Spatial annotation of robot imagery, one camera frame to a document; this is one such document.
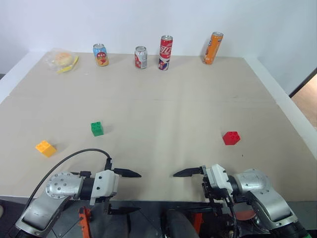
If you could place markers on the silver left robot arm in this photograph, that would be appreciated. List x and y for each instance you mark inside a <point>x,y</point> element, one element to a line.
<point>62,186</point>

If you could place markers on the red toy brick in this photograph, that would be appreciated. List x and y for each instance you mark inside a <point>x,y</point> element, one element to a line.
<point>231,138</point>

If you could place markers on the tall red cola can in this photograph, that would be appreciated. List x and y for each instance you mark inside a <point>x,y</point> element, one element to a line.
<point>165,53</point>

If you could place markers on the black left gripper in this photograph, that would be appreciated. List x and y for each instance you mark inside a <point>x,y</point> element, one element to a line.
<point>106,199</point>

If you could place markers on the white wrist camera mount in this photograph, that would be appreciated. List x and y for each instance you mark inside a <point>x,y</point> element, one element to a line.
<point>106,182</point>
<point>218,176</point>

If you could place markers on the orange toy brick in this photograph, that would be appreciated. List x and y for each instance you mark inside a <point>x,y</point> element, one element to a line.
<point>46,148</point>

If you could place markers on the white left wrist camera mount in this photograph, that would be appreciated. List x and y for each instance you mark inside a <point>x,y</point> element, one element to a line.
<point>106,182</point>

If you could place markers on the green toy brick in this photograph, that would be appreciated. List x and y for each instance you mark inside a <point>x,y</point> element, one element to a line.
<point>97,129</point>

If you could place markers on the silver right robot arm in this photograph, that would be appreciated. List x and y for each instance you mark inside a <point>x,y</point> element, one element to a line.
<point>260,188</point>

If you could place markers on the beige table cover sheet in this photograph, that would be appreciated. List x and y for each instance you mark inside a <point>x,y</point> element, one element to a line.
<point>158,111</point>

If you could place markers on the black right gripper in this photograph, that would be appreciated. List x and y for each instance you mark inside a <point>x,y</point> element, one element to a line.
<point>215,194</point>

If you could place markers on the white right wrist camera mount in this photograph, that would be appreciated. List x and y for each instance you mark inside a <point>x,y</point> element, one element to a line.
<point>218,176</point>

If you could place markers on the bun in clear plastic bag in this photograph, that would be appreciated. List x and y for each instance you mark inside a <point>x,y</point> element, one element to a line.
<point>63,59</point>

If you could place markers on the short red and white can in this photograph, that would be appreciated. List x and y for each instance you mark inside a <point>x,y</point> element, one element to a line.
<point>141,58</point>

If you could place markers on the blue and yellow drink can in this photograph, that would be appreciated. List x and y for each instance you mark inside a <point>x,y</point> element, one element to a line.
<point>101,55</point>

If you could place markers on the orange metal stand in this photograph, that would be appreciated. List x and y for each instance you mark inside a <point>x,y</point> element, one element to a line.
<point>85,220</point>

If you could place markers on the tall orange soda can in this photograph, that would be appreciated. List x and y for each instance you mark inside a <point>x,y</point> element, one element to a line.
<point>212,48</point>

